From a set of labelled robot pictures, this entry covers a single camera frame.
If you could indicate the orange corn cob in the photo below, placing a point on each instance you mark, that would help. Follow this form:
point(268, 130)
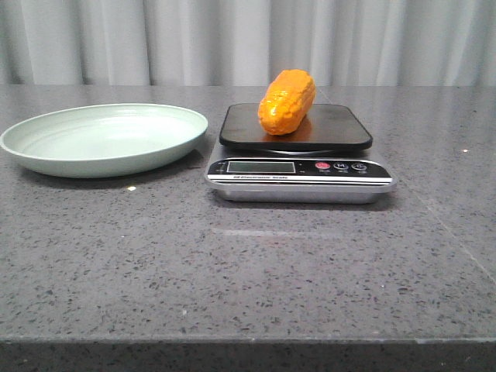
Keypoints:
point(286, 102)

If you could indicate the silver black kitchen scale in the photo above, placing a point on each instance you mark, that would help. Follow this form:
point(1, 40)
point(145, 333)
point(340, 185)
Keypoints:
point(328, 159)

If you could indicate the pale green plate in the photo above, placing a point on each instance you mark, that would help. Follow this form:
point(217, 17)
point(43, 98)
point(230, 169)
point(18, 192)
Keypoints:
point(104, 140)

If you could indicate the white pleated curtain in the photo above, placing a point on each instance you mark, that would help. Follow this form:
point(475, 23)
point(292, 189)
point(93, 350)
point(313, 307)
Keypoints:
point(179, 43)

